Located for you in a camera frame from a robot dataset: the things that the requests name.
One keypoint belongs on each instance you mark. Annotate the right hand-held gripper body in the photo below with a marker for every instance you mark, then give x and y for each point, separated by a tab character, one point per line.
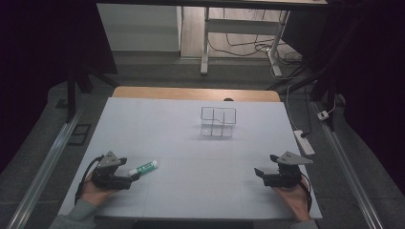
285	178

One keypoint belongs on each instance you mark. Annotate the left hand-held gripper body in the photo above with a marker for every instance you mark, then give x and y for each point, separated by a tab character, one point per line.
110	181

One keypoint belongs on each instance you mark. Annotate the green and white glue stick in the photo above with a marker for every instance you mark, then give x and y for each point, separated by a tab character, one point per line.
144	167

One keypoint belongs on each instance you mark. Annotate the person's left hand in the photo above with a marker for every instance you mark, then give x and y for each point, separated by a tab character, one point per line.
92	192

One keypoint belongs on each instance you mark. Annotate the person's right hand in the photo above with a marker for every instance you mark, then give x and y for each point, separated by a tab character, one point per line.
296	202

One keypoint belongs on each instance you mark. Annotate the white power strip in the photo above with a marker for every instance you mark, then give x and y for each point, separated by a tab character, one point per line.
304	143

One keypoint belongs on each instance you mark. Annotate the black floor plate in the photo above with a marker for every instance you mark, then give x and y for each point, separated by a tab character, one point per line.
79	135

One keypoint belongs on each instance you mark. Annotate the white table cover sheet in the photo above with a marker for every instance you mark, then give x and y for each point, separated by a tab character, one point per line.
191	159

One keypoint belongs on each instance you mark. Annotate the small white plug adapter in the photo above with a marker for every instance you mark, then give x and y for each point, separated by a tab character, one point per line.
323	115

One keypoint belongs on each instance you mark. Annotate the clear acrylic organizer box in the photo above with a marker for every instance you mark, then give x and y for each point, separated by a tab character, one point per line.
218	122

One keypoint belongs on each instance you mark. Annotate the black metal stand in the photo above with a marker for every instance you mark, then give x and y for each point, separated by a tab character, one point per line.
72	95

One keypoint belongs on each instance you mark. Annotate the white cabinet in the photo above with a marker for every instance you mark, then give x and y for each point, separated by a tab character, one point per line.
140	28

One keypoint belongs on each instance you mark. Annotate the aluminium floor rail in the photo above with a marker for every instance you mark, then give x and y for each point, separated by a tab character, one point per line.
44	165
347	168

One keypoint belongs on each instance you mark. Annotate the white metal desk frame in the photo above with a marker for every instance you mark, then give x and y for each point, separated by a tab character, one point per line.
242	26

